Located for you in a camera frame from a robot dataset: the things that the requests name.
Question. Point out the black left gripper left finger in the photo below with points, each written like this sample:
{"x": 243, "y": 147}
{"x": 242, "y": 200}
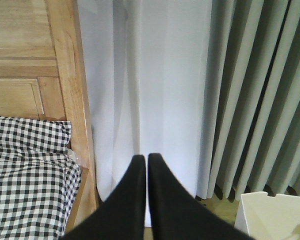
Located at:
{"x": 122, "y": 215}

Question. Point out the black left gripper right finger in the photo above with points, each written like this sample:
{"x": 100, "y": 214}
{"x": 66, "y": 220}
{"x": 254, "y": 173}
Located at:
{"x": 176, "y": 215}

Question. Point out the white plastic trash bin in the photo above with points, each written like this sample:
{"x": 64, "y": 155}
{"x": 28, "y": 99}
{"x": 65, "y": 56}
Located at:
{"x": 265, "y": 217}

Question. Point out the black white checkered bedding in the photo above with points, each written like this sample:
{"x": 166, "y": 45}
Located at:
{"x": 37, "y": 192}

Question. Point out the light blue curtain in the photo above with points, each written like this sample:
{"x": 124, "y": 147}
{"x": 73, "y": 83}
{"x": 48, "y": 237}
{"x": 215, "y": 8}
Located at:
{"x": 212, "y": 85}

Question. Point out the checkered pillow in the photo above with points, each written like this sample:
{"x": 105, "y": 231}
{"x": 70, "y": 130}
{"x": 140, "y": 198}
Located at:
{"x": 34, "y": 135}

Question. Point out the wooden bed frame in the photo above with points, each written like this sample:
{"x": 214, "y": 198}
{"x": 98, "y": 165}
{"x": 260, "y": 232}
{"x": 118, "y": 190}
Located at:
{"x": 42, "y": 76}

